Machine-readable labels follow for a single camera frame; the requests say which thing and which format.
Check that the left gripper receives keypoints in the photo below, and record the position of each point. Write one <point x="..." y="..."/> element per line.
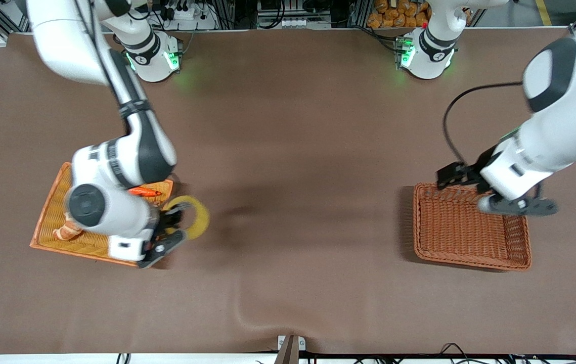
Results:
<point x="475" y="171"/>

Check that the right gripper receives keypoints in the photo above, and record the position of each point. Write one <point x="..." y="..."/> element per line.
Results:
<point x="165" y="221"/>

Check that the clear tape roll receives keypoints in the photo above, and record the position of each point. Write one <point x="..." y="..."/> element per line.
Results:
<point x="201" y="217"/>

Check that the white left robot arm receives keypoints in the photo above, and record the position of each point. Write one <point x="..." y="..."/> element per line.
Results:
<point x="571" y="121"/>

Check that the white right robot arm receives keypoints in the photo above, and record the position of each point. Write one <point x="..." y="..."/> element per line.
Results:
<point x="136" y="151"/>

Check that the orange toy carrot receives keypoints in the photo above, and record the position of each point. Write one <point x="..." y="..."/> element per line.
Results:
<point x="143" y="192"/>

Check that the brown wicker basket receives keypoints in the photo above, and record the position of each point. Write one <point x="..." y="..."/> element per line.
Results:
<point x="470" y="237"/>

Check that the toy croissant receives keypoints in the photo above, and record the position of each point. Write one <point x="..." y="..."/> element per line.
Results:
<point x="68" y="231"/>

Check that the yellow wicker tray orange rim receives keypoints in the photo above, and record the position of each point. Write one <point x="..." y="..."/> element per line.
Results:
<point x="52" y="212"/>

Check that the pile of orange bread rolls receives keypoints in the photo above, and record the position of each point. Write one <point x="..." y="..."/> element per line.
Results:
<point x="394" y="15"/>

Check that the white power strip with plugs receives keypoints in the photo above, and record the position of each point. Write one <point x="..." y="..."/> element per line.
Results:
<point x="191" y="17"/>

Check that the long white power strip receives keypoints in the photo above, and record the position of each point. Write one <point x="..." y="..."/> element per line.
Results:
<point x="293" y="23"/>

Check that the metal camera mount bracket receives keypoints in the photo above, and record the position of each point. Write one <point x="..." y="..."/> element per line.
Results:
<point x="290" y="349"/>

